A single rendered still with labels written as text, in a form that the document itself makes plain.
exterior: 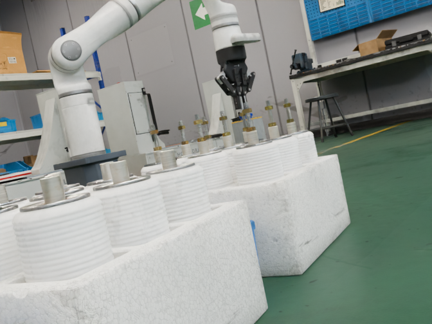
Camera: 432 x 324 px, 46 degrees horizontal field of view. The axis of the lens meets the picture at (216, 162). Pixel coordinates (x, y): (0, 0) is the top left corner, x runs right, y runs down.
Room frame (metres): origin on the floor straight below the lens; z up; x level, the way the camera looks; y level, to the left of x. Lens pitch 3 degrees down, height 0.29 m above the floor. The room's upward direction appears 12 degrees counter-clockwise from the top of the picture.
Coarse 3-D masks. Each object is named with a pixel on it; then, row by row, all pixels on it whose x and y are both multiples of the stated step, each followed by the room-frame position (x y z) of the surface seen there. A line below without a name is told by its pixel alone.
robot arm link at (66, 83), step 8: (48, 56) 1.40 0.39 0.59; (56, 72) 1.41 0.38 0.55; (64, 72) 1.40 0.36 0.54; (72, 72) 1.42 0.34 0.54; (80, 72) 1.44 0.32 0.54; (56, 80) 1.41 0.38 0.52; (64, 80) 1.40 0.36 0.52; (72, 80) 1.40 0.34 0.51; (80, 80) 1.41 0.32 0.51; (56, 88) 1.39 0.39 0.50; (64, 88) 1.36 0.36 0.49; (72, 88) 1.36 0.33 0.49; (80, 88) 1.37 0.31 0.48; (88, 88) 1.39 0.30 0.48; (64, 96) 1.37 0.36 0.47
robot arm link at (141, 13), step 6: (132, 0) 1.45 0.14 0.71; (138, 0) 1.46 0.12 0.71; (144, 0) 1.47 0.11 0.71; (150, 0) 1.48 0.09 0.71; (156, 0) 1.50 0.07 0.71; (162, 0) 1.51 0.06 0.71; (138, 6) 1.46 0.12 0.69; (144, 6) 1.47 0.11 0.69; (150, 6) 1.49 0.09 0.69; (138, 12) 1.46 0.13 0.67; (144, 12) 1.48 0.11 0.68; (138, 18) 1.48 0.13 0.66
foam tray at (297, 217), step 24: (312, 168) 1.08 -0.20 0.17; (336, 168) 1.24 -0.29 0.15; (216, 192) 1.00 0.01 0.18; (240, 192) 0.97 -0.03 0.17; (264, 192) 0.95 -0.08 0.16; (288, 192) 0.94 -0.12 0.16; (312, 192) 1.06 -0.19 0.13; (336, 192) 1.20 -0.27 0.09; (264, 216) 0.95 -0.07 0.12; (288, 216) 0.93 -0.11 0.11; (312, 216) 1.03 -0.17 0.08; (336, 216) 1.17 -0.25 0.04; (264, 240) 0.96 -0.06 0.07; (288, 240) 0.93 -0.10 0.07; (312, 240) 1.01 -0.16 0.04; (264, 264) 0.96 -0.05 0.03; (288, 264) 0.94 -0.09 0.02
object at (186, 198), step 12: (192, 168) 0.73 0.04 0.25; (168, 180) 0.72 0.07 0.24; (180, 180) 0.72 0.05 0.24; (192, 180) 0.73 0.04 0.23; (204, 180) 0.76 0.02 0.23; (168, 192) 0.72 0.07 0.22; (180, 192) 0.72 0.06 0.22; (192, 192) 0.72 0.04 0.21; (204, 192) 0.74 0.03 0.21; (168, 204) 0.72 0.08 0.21; (180, 204) 0.71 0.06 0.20; (192, 204) 0.72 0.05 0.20; (204, 204) 0.74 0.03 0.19; (168, 216) 0.72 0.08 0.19; (180, 216) 0.72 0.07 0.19; (192, 216) 0.72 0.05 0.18
